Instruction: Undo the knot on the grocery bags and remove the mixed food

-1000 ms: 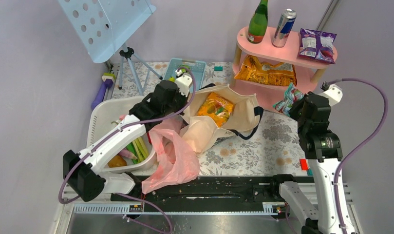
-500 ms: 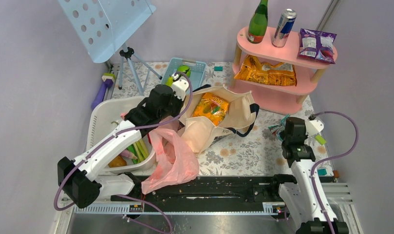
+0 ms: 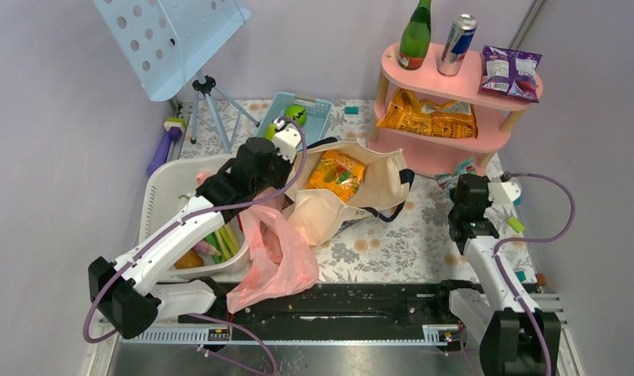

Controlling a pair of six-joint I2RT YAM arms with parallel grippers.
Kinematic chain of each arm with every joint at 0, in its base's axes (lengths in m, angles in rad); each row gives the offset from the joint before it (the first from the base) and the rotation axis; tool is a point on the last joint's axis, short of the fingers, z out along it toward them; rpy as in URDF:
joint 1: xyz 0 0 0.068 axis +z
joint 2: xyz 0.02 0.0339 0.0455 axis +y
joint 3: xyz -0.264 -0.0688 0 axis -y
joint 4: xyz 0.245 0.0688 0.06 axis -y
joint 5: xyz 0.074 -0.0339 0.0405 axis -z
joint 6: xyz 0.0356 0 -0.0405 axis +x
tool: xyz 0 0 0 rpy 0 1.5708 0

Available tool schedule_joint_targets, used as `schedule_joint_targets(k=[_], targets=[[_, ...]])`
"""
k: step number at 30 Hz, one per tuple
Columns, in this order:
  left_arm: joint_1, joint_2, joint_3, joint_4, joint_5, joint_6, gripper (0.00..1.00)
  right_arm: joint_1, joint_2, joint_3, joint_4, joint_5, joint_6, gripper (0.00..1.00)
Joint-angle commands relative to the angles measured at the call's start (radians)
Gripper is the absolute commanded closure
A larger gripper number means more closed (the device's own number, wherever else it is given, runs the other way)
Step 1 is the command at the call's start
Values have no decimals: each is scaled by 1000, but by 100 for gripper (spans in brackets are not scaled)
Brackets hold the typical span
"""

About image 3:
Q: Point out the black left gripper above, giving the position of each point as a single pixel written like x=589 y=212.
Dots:
x=288 y=165

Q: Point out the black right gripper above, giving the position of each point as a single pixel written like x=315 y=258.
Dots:
x=487 y=200

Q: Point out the green pear toy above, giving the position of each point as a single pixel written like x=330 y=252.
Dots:
x=270 y=132

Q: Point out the colourful candy packet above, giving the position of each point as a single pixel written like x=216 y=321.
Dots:
x=448 y=181

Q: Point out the orange yellow packet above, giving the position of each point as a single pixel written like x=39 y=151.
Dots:
x=339 y=173

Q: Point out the green leek toy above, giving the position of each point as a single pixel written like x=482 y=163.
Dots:
x=228 y=243

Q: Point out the beige floral canvas tote bag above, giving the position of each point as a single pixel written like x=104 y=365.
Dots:
x=318 y=214

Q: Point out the pink plastic grocery bag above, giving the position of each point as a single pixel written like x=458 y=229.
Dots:
x=283 y=263

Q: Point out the silver blue drink can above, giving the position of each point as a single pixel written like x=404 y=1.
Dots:
x=457 y=45

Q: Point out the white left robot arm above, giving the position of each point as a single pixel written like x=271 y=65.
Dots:
x=125 y=290

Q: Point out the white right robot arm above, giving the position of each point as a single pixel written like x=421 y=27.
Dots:
x=516 y=336

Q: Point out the orange toy food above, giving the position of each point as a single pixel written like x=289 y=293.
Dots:
x=189 y=260

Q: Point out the lime green block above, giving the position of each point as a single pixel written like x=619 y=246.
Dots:
x=515 y=224

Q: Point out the floral patterned table mat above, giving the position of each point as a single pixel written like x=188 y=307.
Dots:
x=415 y=248

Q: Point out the green toy watermelon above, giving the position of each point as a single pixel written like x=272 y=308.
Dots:
x=297 y=112

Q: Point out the pink two-tier wooden shelf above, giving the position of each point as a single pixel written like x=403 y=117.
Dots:
x=458 y=96

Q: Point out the teal flat block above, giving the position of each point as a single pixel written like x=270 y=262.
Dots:
x=521 y=276

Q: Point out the light blue perforated basket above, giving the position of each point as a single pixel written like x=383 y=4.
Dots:
x=317 y=115

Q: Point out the green cucumber toy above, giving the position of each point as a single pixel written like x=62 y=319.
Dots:
x=211 y=238

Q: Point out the white plastic tub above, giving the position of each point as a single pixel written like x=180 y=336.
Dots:
x=167 y=192

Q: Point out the purple dumbbell toy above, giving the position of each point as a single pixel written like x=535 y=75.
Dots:
x=174 y=129

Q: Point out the orange printed snack bag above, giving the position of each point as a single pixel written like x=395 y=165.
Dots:
x=407 y=113

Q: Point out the purple snack packet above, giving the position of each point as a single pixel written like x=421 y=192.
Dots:
x=510 y=73

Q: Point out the light blue music stand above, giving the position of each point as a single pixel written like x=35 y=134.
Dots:
x=168 y=42

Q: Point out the green glass bottle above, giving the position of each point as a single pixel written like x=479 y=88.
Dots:
x=415 y=40

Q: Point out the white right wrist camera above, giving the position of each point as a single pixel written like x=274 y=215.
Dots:
x=507 y=192

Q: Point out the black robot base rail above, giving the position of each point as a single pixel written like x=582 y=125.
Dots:
x=348 y=313

